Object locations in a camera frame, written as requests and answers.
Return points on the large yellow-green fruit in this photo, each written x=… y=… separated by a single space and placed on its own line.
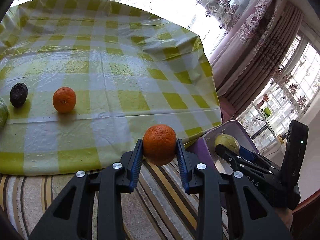
x=228 y=141

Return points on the small orange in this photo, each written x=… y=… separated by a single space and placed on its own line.
x=159 y=143

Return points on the dark passion fruit back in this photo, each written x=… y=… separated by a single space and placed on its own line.
x=18 y=94

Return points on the pink plastic stool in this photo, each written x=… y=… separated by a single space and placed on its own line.
x=227 y=110

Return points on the green round fruit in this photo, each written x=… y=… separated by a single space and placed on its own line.
x=3 y=113

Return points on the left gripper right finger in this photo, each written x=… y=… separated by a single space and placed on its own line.
x=249 y=214

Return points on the striped plush seat cover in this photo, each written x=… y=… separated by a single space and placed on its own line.
x=157 y=209

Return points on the green object on table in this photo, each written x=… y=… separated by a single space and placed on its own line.
x=267 y=111

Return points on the person's right hand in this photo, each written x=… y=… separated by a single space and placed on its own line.
x=286 y=215

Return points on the yellow checked plastic tablecloth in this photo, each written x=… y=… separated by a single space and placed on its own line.
x=128 y=68

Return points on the small glass side table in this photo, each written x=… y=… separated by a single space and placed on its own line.
x=265 y=126

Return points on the small pink fan ornament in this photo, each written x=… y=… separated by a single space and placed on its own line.
x=265 y=98

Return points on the purple cardboard box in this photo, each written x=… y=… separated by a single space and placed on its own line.
x=231 y=135

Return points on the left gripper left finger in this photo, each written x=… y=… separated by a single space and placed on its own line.
x=70 y=214

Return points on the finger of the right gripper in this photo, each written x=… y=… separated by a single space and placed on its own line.
x=247 y=152
x=227 y=158

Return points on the pink patterned curtain right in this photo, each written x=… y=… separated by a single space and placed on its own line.
x=252 y=51

